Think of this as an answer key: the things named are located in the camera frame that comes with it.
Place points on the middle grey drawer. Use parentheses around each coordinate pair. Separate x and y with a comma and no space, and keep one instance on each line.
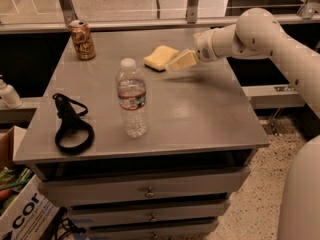
(149,213)

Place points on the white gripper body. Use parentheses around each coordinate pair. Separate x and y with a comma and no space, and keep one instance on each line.
(203,46)

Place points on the orange-brown drink can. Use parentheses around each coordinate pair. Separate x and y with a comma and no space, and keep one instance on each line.
(82,40)

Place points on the grey drawer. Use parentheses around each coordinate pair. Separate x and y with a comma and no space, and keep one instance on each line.
(144,187)
(149,213)
(154,231)

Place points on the black VR controller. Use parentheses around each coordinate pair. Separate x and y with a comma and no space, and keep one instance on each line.
(70,112)

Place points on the clear plastic water bottle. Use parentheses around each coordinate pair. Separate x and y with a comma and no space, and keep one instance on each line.
(132,97)

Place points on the bottom grey drawer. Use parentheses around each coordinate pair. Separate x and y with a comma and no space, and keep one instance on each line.
(154,231)

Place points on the grey drawer cabinet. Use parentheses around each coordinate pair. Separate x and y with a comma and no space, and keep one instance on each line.
(199,119)

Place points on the top grey drawer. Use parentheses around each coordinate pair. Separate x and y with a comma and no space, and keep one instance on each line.
(144,187)

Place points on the yellow sponge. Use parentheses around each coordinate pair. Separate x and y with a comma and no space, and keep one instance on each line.
(158,59)

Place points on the white cardboard box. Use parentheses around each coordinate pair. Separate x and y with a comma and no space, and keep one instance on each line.
(30,213)

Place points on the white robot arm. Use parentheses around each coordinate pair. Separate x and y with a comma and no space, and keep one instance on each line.
(258,33)

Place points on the white bottle at left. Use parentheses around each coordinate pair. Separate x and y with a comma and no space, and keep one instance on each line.
(9,95)

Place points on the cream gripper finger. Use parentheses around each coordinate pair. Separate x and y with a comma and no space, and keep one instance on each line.
(185,59)

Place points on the metal frame railing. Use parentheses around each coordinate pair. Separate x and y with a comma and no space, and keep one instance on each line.
(36,16)

